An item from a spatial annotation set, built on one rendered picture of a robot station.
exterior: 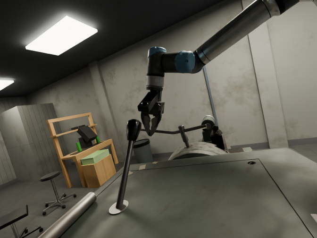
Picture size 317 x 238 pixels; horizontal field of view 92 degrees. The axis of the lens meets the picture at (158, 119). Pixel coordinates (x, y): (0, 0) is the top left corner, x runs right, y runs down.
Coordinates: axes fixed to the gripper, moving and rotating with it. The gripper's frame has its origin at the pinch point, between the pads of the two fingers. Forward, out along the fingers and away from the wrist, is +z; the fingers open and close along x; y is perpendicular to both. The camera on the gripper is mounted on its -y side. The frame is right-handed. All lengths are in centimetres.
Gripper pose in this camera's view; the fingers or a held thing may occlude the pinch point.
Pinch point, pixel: (149, 133)
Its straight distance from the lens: 67.3
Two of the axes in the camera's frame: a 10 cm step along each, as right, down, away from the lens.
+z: -0.8, 9.8, 1.9
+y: 3.2, -1.6, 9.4
